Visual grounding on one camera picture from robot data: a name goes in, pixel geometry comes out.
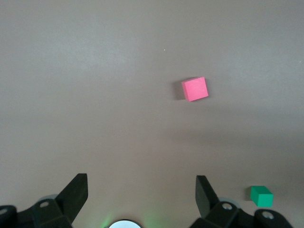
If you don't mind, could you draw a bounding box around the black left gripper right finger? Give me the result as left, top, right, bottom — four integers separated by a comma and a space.
190, 175, 292, 228

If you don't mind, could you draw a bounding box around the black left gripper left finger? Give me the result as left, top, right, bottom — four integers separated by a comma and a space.
0, 173, 89, 228

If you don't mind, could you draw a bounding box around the green foam cube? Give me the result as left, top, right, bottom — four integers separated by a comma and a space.
250, 185, 274, 207

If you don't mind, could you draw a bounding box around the brown table mat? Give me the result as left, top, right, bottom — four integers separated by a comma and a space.
0, 0, 304, 228

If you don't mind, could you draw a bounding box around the pink foam cube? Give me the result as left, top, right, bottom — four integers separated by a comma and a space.
181, 76, 209, 103

